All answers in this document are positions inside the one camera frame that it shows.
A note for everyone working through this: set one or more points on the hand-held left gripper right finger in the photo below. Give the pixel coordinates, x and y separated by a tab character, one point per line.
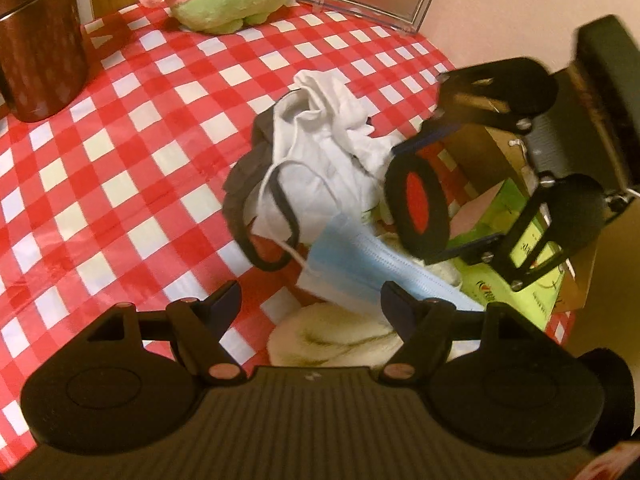
400	310

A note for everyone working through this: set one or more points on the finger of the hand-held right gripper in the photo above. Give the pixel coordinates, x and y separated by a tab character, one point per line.
575	210
530	95

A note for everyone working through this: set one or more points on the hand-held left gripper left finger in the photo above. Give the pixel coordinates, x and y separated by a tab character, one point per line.
224	305

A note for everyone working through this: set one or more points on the blue face mask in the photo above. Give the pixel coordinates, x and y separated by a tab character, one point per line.
360	265

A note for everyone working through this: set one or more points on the cardboard box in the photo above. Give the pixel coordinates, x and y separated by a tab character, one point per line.
480	150

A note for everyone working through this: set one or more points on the white cloth garment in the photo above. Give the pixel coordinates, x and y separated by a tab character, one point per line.
325	150

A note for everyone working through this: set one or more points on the cream towel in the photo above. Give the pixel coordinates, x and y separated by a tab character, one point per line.
330	335

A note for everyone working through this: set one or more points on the green tissue box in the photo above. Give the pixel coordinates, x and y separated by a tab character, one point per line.
505	280

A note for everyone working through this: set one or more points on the red checked tablecloth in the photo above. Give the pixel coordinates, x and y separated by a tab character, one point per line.
125	185

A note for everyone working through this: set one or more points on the brown cylindrical canister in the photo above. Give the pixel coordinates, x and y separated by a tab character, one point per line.
35	35

